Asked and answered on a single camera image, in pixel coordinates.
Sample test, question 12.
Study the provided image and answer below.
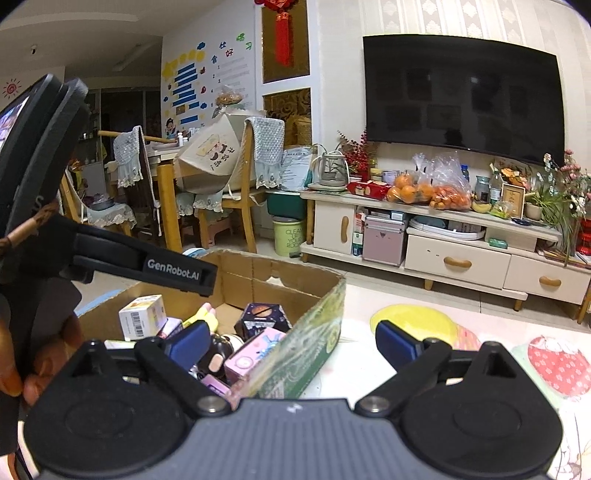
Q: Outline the red chinese knot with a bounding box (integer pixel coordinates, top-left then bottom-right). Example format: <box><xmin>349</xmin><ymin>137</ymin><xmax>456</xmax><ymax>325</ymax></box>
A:
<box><xmin>254</xmin><ymin>0</ymin><xmax>297</xmax><ymax>67</ymax></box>

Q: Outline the bag of oranges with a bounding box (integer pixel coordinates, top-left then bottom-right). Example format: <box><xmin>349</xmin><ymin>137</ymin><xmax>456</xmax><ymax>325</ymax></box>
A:
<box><xmin>386</xmin><ymin>153</ymin><xmax>434</xmax><ymax>204</ymax></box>

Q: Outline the white orange medicine box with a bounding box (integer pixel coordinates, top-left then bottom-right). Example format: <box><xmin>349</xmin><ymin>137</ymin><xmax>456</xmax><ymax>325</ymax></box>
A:
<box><xmin>118</xmin><ymin>295</ymin><xmax>167</xmax><ymax>341</ymax></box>

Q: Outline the wooden chair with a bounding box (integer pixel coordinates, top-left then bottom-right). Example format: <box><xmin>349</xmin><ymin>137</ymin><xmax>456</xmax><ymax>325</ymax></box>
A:
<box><xmin>153</xmin><ymin>121</ymin><xmax>267</xmax><ymax>253</ymax></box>

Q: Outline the pink patterned box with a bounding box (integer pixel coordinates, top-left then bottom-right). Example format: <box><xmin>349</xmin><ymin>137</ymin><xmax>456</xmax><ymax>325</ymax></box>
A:
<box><xmin>200</xmin><ymin>374</ymin><xmax>230</xmax><ymax>397</ymax></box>

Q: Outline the green trash bin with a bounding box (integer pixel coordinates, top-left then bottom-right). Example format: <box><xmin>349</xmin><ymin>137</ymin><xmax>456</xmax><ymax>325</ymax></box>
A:
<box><xmin>273</xmin><ymin>216</ymin><xmax>304</xmax><ymax>258</ymax></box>

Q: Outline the left hand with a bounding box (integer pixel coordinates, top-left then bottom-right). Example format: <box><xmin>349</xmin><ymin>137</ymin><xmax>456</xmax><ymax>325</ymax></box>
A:
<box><xmin>0</xmin><ymin>303</ymin><xmax>86</xmax><ymax>480</ymax></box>

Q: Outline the bag of tangerines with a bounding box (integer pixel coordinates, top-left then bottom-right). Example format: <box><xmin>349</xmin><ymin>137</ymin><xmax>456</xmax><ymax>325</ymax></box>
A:
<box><xmin>430</xmin><ymin>151</ymin><xmax>472</xmax><ymax>211</ymax></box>

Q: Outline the canvas tote bag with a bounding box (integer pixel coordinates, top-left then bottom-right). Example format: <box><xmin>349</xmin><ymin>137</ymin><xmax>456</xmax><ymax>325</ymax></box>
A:
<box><xmin>174</xmin><ymin>114</ymin><xmax>240</xmax><ymax>195</ymax></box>

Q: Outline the wooden dining table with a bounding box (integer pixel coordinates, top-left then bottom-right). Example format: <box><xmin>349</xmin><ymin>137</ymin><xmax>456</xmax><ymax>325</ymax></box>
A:
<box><xmin>96</xmin><ymin>129</ymin><xmax>187</xmax><ymax>252</ymax></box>

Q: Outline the cream tv cabinet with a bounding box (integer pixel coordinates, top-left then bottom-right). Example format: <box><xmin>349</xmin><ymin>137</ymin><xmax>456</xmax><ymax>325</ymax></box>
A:
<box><xmin>301</xmin><ymin>191</ymin><xmax>590</xmax><ymax>323</ymax></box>

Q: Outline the tall pink blind box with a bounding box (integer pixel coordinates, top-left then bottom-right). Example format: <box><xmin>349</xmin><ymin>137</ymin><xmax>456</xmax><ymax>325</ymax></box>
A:
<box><xmin>223</xmin><ymin>327</ymin><xmax>286</xmax><ymax>385</ymax></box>

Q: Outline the nezha doll figure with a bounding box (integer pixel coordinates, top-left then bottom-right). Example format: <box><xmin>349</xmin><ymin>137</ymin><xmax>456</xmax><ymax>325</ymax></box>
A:
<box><xmin>191</xmin><ymin>333</ymin><xmax>245</xmax><ymax>382</ymax></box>

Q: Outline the pink storage box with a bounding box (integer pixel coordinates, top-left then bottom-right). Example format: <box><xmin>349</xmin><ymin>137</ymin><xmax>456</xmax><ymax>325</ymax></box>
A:
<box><xmin>363</xmin><ymin>216</ymin><xmax>406</xmax><ymax>266</ymax></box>

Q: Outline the black television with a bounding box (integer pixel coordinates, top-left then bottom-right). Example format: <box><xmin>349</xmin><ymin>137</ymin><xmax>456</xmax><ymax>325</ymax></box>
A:
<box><xmin>363</xmin><ymin>34</ymin><xmax>565</xmax><ymax>164</ymax></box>

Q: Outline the green milk cardboard carton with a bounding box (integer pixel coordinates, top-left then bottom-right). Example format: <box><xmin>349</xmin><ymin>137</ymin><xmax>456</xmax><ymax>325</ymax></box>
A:
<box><xmin>77</xmin><ymin>250</ymin><xmax>346</xmax><ymax>404</ymax></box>

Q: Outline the space pattern puzzle cube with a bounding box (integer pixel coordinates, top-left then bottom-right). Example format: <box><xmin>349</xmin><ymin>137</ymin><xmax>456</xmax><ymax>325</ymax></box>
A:
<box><xmin>235</xmin><ymin>303</ymin><xmax>291</xmax><ymax>341</ymax></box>

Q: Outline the red vase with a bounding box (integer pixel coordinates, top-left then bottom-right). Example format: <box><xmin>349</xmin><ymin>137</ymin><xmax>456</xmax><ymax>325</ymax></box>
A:
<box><xmin>576</xmin><ymin>231</ymin><xmax>591</xmax><ymax>256</ymax></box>

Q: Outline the yellow pink toy gun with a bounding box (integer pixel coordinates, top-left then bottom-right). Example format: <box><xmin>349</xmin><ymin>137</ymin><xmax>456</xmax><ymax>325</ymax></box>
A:
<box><xmin>182</xmin><ymin>302</ymin><xmax>219</xmax><ymax>333</ymax></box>

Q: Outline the framed certificate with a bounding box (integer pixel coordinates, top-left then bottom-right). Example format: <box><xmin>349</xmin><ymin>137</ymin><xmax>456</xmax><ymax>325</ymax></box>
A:
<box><xmin>501</xmin><ymin>184</ymin><xmax>526</xmax><ymax>218</ymax></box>

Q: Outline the potted flower plant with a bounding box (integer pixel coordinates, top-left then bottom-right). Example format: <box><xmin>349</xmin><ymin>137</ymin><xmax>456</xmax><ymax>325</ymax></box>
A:
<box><xmin>526</xmin><ymin>149</ymin><xmax>590</xmax><ymax>263</ymax></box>

